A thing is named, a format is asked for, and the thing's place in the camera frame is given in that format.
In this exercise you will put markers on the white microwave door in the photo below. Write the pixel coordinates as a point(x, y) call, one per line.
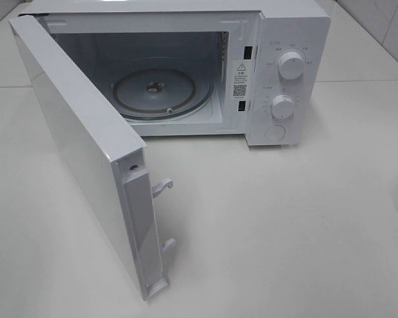
point(102, 152)

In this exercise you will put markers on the white microwave oven body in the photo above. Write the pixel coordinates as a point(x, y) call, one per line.
point(235, 44)

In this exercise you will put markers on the glass microwave turntable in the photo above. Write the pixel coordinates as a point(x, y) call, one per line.
point(160, 94)

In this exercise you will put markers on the white microwave knob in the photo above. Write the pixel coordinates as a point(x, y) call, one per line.
point(282, 106)
point(291, 64)

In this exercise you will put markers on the round white door release button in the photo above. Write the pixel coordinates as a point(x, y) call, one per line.
point(275, 133)

